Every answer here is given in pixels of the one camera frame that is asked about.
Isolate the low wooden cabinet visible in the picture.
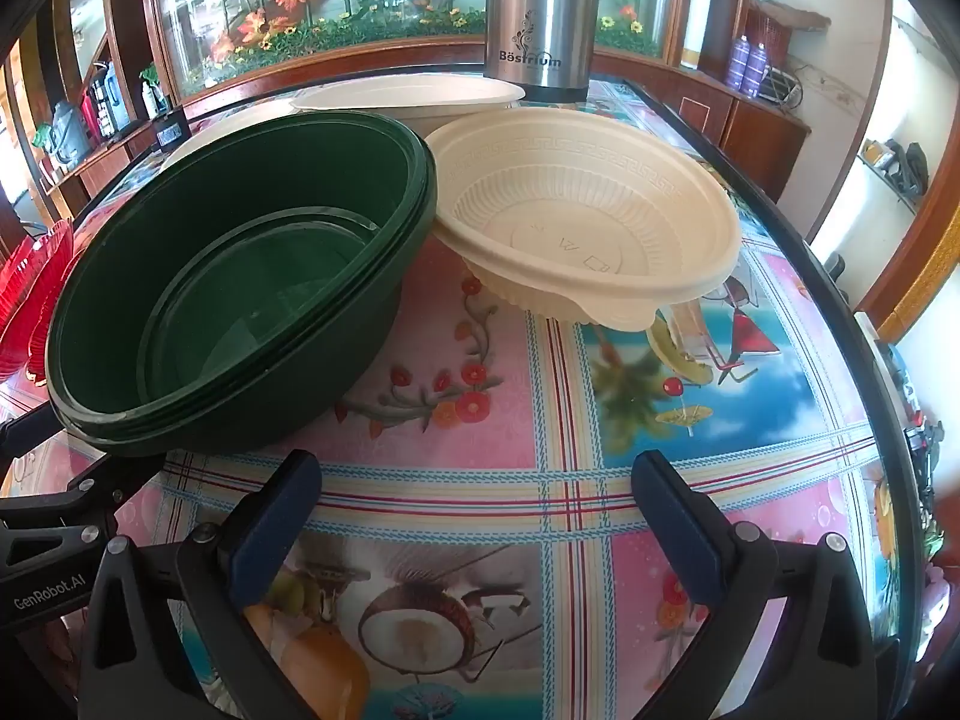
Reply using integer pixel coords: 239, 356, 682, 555
630, 60, 811, 203

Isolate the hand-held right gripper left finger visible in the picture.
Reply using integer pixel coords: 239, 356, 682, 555
75, 450, 323, 720

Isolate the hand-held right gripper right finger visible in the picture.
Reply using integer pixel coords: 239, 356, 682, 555
631, 450, 878, 720

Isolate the stainless steel thermos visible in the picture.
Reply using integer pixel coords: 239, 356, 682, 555
484, 0, 601, 102

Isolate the wicker basket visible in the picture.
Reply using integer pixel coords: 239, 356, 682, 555
746, 0, 800, 72

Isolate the cream patterned plastic bowl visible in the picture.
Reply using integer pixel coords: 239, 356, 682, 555
424, 106, 742, 331

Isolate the floral glass partition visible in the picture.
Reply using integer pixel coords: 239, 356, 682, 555
142, 0, 691, 98

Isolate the small dark green bowl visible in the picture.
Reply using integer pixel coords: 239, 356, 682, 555
139, 206, 383, 410

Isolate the wooden sideboard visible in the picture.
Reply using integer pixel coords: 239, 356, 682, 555
45, 120, 162, 218

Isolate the grey blue jug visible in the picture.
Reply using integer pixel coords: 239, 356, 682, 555
46, 101, 91, 173

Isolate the large dark green bowl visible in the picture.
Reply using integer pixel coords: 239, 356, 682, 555
45, 111, 438, 458

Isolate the white smooth bowl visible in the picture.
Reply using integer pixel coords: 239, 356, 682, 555
160, 118, 301, 175
290, 73, 526, 140

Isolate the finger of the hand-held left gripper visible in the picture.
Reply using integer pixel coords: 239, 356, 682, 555
0, 406, 61, 466
0, 454, 166, 533

